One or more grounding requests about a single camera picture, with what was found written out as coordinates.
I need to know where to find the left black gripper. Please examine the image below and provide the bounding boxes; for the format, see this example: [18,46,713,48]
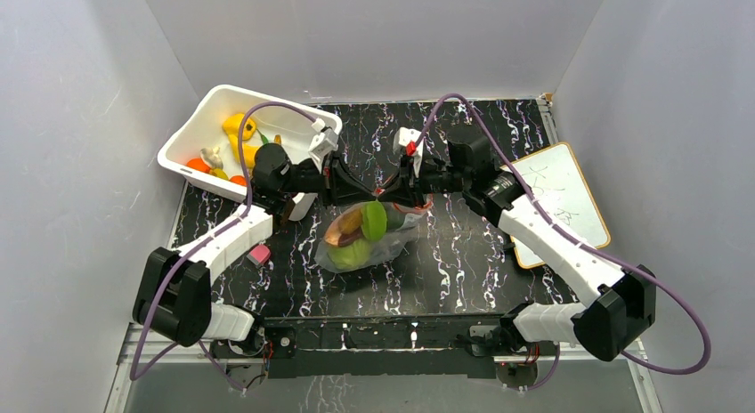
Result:
[280,152,377,211]

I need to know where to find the brown toy kiwi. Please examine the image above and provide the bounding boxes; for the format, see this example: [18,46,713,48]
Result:
[337,208,362,235]

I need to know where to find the green toy starfruit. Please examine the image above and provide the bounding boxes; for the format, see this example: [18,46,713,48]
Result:
[361,201,387,241]

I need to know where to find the clear orange-zip bag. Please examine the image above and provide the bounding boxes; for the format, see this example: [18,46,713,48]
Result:
[314,195,433,273]

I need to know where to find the green toy cabbage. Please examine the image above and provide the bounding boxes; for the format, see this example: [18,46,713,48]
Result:
[328,239,373,271]

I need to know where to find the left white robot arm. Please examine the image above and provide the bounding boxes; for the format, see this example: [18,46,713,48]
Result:
[133,144,375,356]

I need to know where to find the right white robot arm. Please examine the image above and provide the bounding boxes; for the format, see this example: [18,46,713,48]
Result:
[378,127,656,361]

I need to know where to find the yellow toy bananas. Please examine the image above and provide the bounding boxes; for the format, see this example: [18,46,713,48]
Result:
[227,134,282,174]

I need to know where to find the orange toy tomato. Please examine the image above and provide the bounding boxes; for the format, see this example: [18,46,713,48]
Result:
[230,175,248,186]

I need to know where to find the pink eraser block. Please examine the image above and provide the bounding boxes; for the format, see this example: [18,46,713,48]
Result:
[247,244,272,266]

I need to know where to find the yellow toy bell pepper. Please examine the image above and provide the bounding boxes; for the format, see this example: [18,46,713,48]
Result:
[222,113,257,142]

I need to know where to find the white toy mushroom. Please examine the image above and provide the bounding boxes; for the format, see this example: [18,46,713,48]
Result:
[200,146,223,169]

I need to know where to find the orange toy carrot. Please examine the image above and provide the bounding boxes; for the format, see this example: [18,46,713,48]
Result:
[185,158,211,174]

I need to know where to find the white plastic bin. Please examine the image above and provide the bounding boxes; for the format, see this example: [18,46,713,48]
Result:
[157,85,343,203]

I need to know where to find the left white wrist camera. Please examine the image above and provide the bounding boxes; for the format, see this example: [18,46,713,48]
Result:
[308,117,338,173]

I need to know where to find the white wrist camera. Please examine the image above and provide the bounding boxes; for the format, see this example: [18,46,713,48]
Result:
[393,126,424,177]
[308,117,338,173]

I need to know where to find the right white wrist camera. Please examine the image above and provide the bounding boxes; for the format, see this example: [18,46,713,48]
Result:
[393,126,424,177]

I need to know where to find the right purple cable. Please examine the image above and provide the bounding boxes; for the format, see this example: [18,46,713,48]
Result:
[415,93,712,393]

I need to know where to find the purple cable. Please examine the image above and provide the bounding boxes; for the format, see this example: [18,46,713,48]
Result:
[129,101,326,393]
[415,93,712,393]

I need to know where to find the small whiteboard wooden frame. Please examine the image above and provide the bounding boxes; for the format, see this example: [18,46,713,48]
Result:
[513,142,612,248]

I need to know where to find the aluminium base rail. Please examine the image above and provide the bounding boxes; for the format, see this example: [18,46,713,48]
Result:
[105,320,662,412]

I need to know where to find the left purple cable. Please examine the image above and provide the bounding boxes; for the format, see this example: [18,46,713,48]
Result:
[129,101,326,393]

